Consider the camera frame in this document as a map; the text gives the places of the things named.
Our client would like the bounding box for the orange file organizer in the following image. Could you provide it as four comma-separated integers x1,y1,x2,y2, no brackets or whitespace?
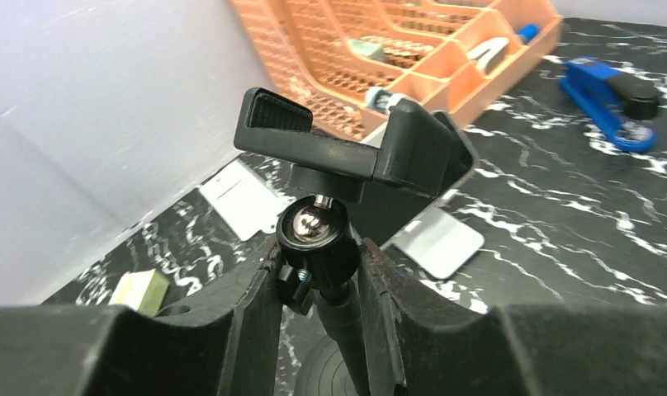
234,0,562,141

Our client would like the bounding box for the white phone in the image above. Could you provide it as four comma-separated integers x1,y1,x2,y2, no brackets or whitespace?
347,111,474,247

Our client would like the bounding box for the silver desktop phone stand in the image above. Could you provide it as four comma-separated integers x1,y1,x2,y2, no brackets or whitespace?
387,188,485,280

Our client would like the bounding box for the black stand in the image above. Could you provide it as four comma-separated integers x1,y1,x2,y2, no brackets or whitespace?
234,87,433,395

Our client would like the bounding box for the beige small box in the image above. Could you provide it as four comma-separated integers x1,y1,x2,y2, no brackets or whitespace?
109,269,170,317

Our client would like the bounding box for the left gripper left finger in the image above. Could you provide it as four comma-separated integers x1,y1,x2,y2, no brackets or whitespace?
0,239,281,395

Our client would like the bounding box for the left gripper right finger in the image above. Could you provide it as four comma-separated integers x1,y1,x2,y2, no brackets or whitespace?
358,241,667,395

